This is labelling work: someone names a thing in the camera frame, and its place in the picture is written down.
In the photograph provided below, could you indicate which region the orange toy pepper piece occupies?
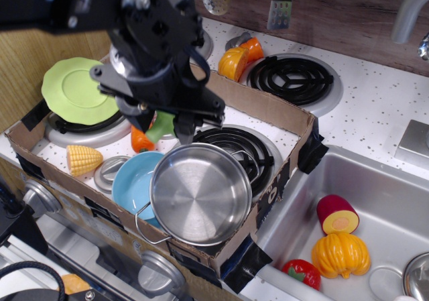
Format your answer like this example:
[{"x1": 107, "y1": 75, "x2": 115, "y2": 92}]
[{"x1": 240, "y1": 37, "x2": 265, "y2": 63}]

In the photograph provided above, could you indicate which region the grey stove knob right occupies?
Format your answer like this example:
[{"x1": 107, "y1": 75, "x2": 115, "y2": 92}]
[{"x1": 137, "y1": 250, "x2": 186, "y2": 299}]

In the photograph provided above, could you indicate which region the grey stove knob left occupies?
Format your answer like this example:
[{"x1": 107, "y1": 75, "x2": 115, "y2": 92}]
[{"x1": 23, "y1": 179, "x2": 62, "y2": 219}]

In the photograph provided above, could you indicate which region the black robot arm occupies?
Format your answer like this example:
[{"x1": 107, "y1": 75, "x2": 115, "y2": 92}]
[{"x1": 1, "y1": 0, "x2": 225, "y2": 144}]

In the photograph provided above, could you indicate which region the green plastic plate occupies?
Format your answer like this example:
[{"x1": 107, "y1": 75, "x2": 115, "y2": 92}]
[{"x1": 41, "y1": 57, "x2": 119, "y2": 126}]

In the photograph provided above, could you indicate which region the front right black burner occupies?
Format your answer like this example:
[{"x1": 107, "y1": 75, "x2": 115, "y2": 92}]
[{"x1": 193, "y1": 124, "x2": 283, "y2": 204}]

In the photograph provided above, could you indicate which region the red yellow toy fruit half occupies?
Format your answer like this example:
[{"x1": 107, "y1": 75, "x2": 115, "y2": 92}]
[{"x1": 316, "y1": 194, "x2": 359, "y2": 235}]

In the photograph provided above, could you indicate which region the orange toy carrot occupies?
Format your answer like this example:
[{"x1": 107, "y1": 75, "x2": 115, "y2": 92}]
[{"x1": 131, "y1": 126, "x2": 156, "y2": 153}]

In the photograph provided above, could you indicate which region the grey stove knob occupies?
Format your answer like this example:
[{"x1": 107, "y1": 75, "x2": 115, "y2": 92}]
[
  {"x1": 23, "y1": 179, "x2": 62, "y2": 219},
  {"x1": 137, "y1": 250, "x2": 186, "y2": 299}
]

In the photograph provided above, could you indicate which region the back right black burner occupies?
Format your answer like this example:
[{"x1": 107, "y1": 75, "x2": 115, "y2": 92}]
[{"x1": 239, "y1": 54, "x2": 343, "y2": 117}]

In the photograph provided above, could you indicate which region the orange toy at bottom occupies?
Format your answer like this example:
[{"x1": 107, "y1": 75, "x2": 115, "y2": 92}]
[{"x1": 61, "y1": 274, "x2": 90, "y2": 295}]

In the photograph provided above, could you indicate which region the hanging metal spatula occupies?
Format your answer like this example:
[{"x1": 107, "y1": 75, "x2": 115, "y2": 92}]
[{"x1": 267, "y1": 0, "x2": 292, "y2": 30}]

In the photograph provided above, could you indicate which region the stainless steel pot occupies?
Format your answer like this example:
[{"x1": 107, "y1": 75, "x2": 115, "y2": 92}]
[{"x1": 145, "y1": 143, "x2": 254, "y2": 247}]

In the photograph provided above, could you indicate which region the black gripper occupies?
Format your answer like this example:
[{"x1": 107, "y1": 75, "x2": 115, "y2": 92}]
[{"x1": 90, "y1": 58, "x2": 225, "y2": 144}]

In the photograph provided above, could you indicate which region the yellow toy corn cob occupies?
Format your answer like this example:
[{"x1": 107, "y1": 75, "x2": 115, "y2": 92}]
[{"x1": 66, "y1": 145, "x2": 103, "y2": 176}]

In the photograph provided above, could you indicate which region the grey faucet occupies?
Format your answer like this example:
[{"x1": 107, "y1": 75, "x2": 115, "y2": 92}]
[{"x1": 391, "y1": 0, "x2": 428, "y2": 44}]

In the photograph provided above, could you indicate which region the green toy broccoli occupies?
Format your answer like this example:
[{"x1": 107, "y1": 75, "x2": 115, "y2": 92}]
[{"x1": 145, "y1": 111, "x2": 176, "y2": 143}]

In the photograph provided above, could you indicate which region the cardboard fence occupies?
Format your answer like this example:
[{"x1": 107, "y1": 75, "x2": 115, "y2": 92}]
[{"x1": 4, "y1": 42, "x2": 330, "y2": 294}]

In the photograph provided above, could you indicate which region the orange pumpkin half on stove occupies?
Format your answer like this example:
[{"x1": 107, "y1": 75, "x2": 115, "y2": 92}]
[{"x1": 218, "y1": 47, "x2": 249, "y2": 82}]

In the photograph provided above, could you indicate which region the red toy strawberry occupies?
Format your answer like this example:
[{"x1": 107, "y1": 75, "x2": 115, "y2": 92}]
[{"x1": 282, "y1": 259, "x2": 321, "y2": 290}]

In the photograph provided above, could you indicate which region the front left black burner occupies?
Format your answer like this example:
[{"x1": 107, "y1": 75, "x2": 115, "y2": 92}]
[{"x1": 44, "y1": 112, "x2": 131, "y2": 148}]

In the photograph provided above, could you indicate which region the light blue bowl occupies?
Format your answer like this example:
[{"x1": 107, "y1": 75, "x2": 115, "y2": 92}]
[{"x1": 112, "y1": 152, "x2": 164, "y2": 215}]

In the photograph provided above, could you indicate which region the orange pumpkin half in sink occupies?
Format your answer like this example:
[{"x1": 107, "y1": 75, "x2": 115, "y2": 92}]
[{"x1": 311, "y1": 233, "x2": 371, "y2": 279}]

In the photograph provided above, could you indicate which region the steel lid in sink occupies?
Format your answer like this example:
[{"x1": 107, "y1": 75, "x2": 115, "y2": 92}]
[{"x1": 402, "y1": 252, "x2": 428, "y2": 300}]

